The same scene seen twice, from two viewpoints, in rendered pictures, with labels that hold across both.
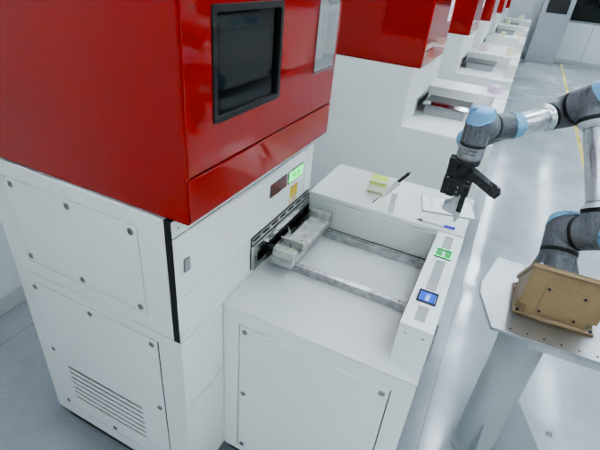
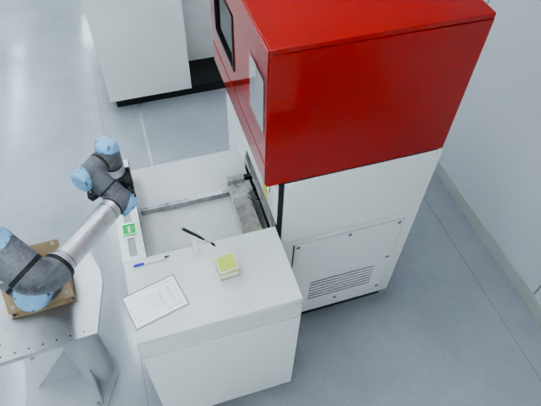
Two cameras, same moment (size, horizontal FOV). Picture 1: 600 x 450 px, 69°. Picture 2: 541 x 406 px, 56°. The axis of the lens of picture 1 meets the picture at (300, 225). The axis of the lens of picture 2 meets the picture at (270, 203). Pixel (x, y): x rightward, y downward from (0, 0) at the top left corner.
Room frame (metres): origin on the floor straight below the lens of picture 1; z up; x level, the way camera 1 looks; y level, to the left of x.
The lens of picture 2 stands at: (2.50, -0.88, 2.68)
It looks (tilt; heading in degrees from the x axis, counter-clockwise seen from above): 52 degrees down; 138
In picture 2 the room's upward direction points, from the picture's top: 2 degrees clockwise
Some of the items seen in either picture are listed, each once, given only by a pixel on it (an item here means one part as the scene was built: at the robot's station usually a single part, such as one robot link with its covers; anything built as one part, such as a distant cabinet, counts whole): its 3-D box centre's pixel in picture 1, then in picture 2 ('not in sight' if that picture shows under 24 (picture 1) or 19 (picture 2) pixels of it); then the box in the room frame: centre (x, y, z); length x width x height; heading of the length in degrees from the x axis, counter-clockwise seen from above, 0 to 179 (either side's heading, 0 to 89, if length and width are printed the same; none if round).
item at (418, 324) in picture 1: (430, 291); (128, 217); (1.11, -0.44, 0.89); 0.55 x 0.09 x 0.14; 157
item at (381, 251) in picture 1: (362, 245); not in sight; (1.43, -0.25, 0.84); 0.50 x 0.02 x 0.03; 67
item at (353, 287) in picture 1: (336, 281); (195, 200); (1.18, -0.14, 0.84); 0.50 x 0.02 x 0.03; 67
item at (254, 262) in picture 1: (282, 229); (258, 196); (1.38, 0.06, 0.89); 0.44 x 0.02 x 0.10; 157
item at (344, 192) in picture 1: (390, 210); (212, 289); (1.63, -0.38, 0.89); 0.62 x 0.35 x 0.14; 67
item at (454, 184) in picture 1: (460, 176); (120, 183); (1.24, -0.47, 1.25); 0.09 x 0.08 x 0.12; 67
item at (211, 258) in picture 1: (255, 220); (250, 148); (1.23, 0.15, 1.02); 0.82 x 0.03 x 0.40; 157
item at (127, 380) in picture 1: (183, 319); (310, 213); (1.36, 0.46, 0.41); 0.82 x 0.71 x 0.82; 157
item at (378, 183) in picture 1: (379, 185); (226, 267); (1.64, -0.31, 1.00); 0.07 x 0.07 x 0.07; 70
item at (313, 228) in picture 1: (304, 238); (244, 209); (1.38, -0.02, 0.87); 0.36 x 0.08 x 0.03; 157
